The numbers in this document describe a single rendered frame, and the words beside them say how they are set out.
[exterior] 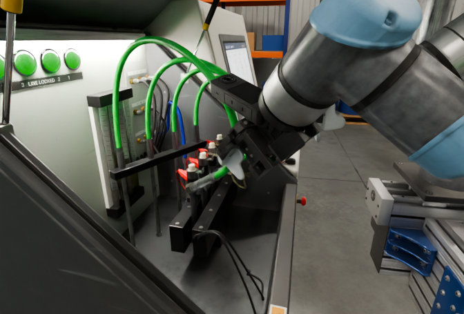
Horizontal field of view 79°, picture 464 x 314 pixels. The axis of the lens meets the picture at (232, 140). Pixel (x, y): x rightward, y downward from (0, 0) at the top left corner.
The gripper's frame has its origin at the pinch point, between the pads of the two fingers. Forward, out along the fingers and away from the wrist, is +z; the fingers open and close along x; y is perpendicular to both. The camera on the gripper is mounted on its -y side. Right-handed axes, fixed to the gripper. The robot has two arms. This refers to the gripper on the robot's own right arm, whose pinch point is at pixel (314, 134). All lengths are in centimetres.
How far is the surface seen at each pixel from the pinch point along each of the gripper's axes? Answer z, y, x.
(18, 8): -22, -34, -32
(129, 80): -7, -56, 19
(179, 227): 25.4, -30.4, -4.8
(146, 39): -19.0, -33.5, -6.7
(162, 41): -18.7, -29.1, -8.5
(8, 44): -18, -36, -32
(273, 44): -10, -68, 524
